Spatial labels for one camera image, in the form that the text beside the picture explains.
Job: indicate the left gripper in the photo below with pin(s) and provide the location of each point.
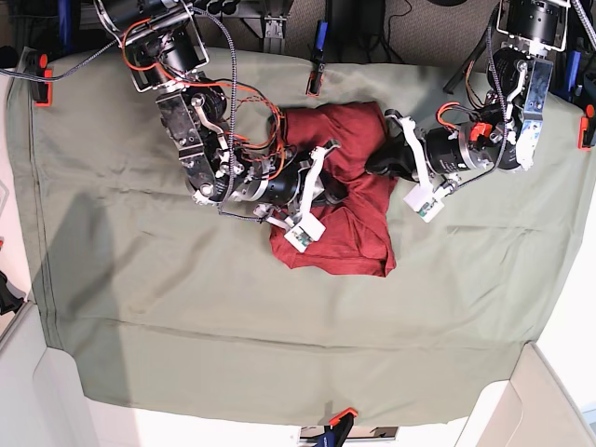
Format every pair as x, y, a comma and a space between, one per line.
403, 156

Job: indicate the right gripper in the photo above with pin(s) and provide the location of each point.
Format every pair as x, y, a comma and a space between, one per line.
316, 187

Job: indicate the red T-shirt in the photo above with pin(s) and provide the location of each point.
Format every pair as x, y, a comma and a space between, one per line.
356, 240

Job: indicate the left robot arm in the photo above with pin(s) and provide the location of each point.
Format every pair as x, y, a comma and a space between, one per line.
507, 77

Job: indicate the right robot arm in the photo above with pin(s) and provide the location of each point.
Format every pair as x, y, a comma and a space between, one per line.
162, 46

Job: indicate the orange black rear clamp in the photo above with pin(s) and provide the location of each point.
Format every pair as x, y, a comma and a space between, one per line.
317, 58

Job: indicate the orange black clamp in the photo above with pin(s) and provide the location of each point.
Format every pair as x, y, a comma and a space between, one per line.
337, 431
317, 58

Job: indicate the black power adapter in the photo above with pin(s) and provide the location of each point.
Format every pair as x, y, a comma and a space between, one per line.
349, 19

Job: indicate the orange right table clamp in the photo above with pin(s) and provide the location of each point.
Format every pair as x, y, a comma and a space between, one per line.
586, 135

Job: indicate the orange table clamp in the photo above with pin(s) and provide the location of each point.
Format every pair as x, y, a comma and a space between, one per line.
586, 135
42, 90

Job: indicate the green table cloth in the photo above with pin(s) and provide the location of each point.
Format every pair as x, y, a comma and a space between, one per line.
168, 306

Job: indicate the orange black front clamp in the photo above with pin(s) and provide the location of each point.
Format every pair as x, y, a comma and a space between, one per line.
337, 431

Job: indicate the orange left table clamp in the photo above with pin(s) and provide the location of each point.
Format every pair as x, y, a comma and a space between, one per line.
42, 90

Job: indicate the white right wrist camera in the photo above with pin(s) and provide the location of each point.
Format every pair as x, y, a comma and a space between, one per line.
307, 230

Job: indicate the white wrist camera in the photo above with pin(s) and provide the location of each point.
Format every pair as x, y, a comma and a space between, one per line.
424, 202
307, 230

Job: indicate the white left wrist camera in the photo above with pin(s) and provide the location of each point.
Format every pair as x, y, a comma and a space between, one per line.
424, 202

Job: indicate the aluminium frame post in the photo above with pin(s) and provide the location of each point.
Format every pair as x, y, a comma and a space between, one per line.
275, 17

